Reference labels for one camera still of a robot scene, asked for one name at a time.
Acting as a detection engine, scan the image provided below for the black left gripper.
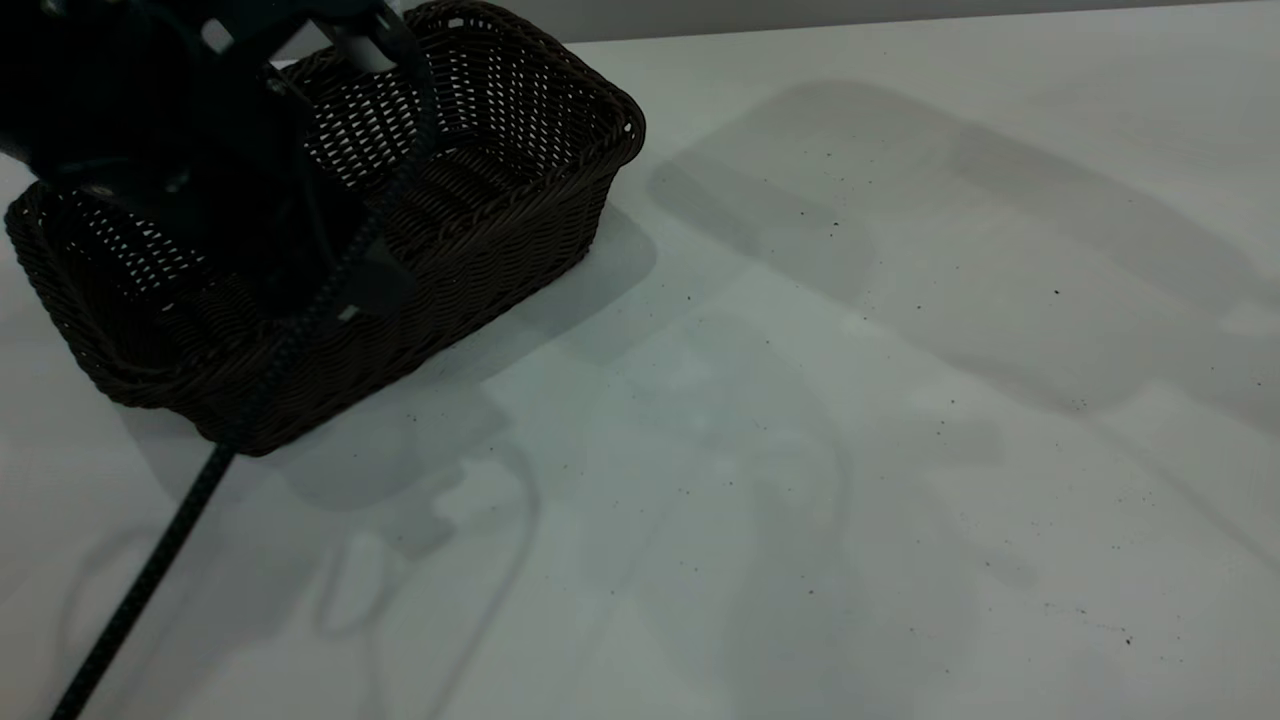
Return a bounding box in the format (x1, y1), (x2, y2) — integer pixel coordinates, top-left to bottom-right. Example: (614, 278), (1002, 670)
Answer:
(185, 5), (433, 323)

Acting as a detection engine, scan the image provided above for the black woven wicker basket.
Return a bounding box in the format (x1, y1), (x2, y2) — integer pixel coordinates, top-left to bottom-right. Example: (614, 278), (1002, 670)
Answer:
(5, 0), (648, 458)

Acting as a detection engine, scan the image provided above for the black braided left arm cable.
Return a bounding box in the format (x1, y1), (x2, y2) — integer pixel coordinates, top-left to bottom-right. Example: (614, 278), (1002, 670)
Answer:
(48, 40), (441, 720)

